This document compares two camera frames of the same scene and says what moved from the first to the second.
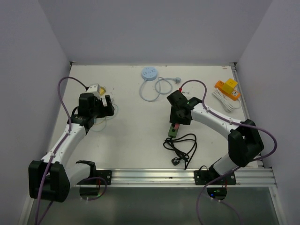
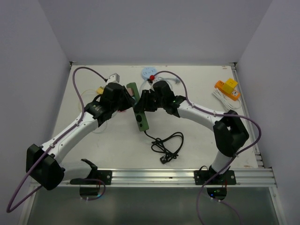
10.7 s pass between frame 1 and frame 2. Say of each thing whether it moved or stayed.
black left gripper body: moved
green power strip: moved
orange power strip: stayed
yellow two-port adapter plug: stayed
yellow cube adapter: stayed
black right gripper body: moved
